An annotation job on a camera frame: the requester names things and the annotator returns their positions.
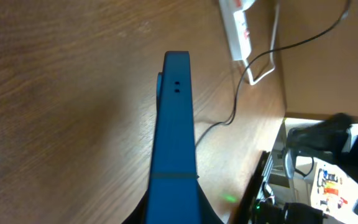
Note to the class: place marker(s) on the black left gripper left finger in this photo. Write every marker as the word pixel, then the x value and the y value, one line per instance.
pixel 137 215

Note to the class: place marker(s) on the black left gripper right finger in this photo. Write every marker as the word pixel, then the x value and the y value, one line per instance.
pixel 208 215

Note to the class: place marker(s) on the blue Galaxy smartphone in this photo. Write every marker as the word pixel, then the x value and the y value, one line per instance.
pixel 173 185

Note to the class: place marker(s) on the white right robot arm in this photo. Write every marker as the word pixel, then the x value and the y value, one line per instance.
pixel 324 141

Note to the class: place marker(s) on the black electronics box below table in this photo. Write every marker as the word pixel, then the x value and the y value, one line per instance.
pixel 257 204

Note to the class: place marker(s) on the white power strip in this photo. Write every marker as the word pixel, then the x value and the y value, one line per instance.
pixel 235 23

